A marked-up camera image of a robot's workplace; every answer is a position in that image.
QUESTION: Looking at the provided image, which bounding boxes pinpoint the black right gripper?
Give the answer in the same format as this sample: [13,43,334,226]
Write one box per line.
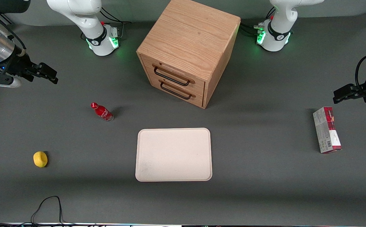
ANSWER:
[0,54,59,85]

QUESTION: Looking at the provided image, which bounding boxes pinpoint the black metal drawer handle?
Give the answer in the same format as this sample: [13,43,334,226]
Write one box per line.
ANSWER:
[152,64,195,86]
[159,79,196,100]

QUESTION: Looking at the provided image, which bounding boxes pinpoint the oak drawer with worn label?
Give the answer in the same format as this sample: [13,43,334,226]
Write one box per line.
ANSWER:
[140,54,206,92]

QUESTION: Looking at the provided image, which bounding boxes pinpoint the oak wooden drawer cabinet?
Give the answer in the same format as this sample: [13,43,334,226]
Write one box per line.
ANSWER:
[136,0,241,109]

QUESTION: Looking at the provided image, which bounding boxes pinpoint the plain oak drawer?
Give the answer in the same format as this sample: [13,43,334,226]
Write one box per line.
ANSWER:
[149,77,205,108]

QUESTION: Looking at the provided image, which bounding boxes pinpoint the grey and red carton box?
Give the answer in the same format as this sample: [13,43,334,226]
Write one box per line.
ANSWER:
[313,107,342,154]

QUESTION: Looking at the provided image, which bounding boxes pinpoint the red cola bottle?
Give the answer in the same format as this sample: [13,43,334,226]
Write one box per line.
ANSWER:
[90,102,114,122]

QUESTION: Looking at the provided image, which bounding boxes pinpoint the yellow lemon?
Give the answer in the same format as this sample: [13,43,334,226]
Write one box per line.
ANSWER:
[33,151,48,168]

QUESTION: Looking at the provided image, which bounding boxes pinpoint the beige plastic tray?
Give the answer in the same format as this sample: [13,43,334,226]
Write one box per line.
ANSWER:
[135,128,213,182]

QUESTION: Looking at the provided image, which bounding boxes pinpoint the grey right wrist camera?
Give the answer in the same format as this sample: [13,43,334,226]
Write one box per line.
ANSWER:
[0,77,22,88]

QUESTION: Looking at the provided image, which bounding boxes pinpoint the black right base cables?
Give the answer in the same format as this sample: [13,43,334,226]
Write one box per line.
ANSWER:
[100,6,132,36]

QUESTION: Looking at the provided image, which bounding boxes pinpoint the black base cables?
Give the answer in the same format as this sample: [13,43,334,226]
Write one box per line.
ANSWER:
[239,6,276,37]
[100,6,132,36]

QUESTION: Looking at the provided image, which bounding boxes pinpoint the black left base cables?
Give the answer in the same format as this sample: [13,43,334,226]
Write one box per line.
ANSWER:
[239,6,276,37]

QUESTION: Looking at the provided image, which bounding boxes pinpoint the black looped table-edge cable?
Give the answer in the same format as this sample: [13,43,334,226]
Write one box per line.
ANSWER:
[0,195,95,227]

